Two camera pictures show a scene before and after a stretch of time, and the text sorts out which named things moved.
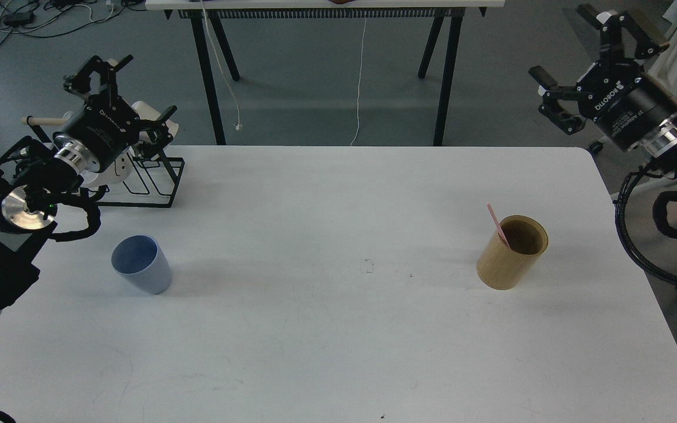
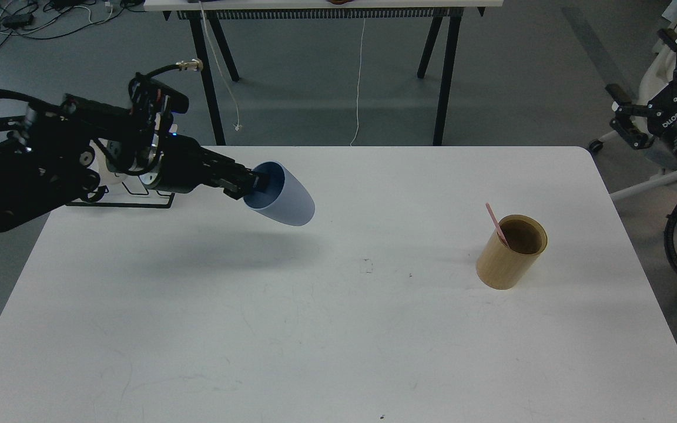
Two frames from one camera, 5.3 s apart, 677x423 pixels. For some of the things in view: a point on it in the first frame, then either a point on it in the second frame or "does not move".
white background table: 205,13 does not move
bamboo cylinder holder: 502,267 does not move
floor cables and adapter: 36,18 does not move
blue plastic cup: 141,259 → 286,201
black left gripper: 97,134 → 187,165
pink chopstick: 498,225 does not move
